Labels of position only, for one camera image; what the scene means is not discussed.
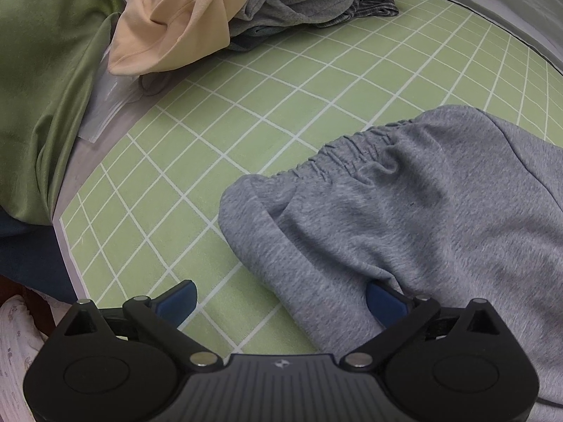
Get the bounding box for crumpled grey garment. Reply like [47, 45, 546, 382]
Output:
[226, 0, 366, 51]

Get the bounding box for grey quilt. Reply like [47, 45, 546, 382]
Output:
[407, 0, 563, 71]

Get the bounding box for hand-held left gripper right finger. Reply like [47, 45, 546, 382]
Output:
[341, 281, 512, 371]

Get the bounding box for grey sweatpants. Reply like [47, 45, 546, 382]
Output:
[219, 104, 563, 422]

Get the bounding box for green grid cutting mat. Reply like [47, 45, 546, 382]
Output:
[59, 0, 559, 357]

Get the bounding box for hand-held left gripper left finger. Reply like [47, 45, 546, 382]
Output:
[53, 279, 221, 369]

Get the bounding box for green curtain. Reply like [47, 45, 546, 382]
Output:
[0, 0, 128, 225]

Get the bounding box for white floral cloth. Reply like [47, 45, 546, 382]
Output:
[0, 292, 49, 422]

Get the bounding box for plaid garment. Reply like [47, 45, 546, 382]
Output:
[341, 0, 401, 22]

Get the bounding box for clear plastic bag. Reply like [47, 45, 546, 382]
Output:
[78, 22, 146, 143]

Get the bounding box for beige garment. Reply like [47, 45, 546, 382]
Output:
[108, 0, 410, 77]

